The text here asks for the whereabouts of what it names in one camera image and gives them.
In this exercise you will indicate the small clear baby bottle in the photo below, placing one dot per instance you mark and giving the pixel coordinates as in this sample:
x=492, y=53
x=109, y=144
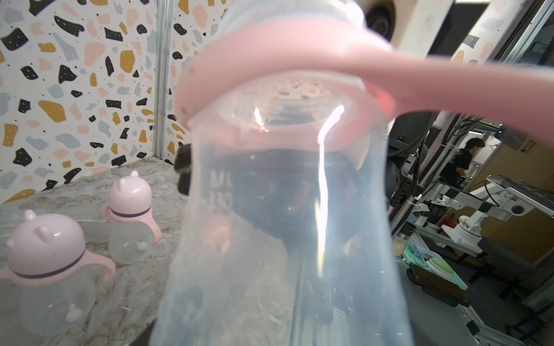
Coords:
x=44, y=303

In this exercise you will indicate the person in background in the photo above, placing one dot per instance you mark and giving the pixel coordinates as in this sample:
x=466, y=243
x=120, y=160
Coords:
x=456, y=169

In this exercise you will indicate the left corner aluminium post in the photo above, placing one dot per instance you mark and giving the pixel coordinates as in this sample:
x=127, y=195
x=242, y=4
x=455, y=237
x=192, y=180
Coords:
x=164, y=21

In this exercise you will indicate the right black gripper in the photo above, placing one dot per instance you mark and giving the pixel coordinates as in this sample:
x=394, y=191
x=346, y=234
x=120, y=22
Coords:
x=301, y=198

